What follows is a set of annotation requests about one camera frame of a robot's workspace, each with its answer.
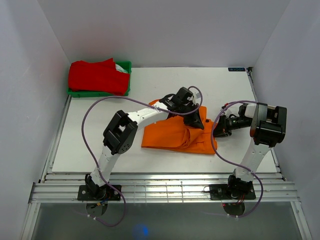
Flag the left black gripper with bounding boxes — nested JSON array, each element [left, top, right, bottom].
[[178, 103, 204, 131]]

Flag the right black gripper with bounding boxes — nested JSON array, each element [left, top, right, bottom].
[[209, 114, 251, 138]]

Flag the orange trousers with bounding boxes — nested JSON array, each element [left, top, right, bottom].
[[141, 106, 215, 155]]

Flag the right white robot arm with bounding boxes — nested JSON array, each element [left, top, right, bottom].
[[209, 101, 287, 200]]

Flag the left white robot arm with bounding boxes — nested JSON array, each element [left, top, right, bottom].
[[85, 87, 204, 200]]

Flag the red folded trousers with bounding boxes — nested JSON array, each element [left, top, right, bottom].
[[68, 58, 130, 96]]

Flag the blue logo sticker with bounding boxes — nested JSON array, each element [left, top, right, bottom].
[[228, 67, 246, 72]]

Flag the green plastic tray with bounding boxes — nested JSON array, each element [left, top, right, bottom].
[[67, 60, 132, 98]]

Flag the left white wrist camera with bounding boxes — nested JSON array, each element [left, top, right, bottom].
[[192, 92, 202, 104]]

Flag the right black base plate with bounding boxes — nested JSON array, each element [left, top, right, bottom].
[[202, 183, 256, 201]]

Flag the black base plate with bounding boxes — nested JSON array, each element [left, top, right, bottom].
[[202, 183, 256, 201], [76, 185, 122, 202]]

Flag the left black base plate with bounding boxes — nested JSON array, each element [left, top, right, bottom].
[[76, 185, 122, 202]]

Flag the aluminium rail frame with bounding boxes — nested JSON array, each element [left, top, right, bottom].
[[20, 171, 312, 240]]

